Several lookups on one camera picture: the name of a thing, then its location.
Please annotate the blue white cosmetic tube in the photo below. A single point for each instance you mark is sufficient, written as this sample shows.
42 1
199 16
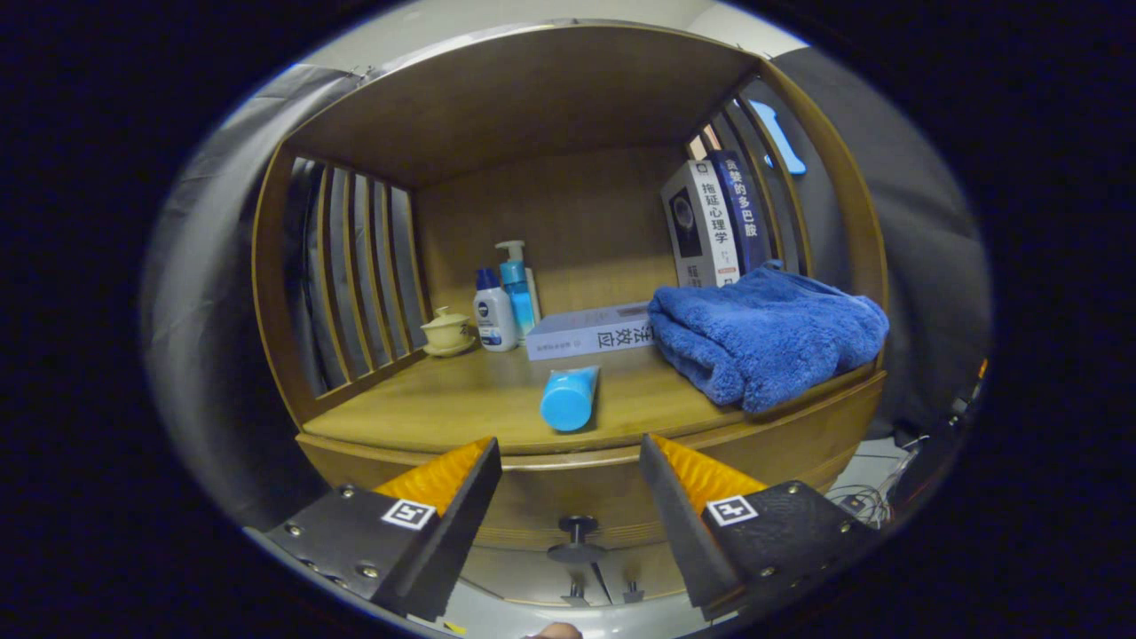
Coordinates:
568 404

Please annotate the wooden cabinet door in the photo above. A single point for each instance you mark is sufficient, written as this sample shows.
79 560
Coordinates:
515 572
643 572

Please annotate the blue pump bottle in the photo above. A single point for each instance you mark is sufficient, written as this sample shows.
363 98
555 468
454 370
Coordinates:
519 293

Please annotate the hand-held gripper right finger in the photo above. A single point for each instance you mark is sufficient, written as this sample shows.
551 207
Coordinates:
679 524

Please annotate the wooden cabinet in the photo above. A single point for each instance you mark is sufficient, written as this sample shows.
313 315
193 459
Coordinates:
532 98

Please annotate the dark blue standing book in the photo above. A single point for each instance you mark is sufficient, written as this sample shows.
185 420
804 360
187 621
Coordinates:
741 209

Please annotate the wooden drawer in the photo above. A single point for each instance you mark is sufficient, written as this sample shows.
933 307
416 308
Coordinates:
568 493

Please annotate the wooden countertop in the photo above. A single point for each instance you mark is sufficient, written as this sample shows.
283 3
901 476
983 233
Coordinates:
444 399

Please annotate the cream lidded teacup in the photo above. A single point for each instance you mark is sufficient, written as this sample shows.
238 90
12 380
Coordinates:
446 333

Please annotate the white lying book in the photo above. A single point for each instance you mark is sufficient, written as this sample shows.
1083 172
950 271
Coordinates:
586 333

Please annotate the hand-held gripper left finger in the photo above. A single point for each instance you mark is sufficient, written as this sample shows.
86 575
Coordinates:
466 524

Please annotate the white standing book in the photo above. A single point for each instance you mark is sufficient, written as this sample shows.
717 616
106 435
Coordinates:
701 226

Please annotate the black equipment orange part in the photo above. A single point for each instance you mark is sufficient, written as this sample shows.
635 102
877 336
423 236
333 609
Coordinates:
932 453

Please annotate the blue folded towel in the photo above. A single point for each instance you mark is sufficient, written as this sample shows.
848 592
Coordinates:
763 333

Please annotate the white bottle blue cap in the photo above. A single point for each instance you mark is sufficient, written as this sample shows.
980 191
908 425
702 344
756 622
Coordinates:
494 319

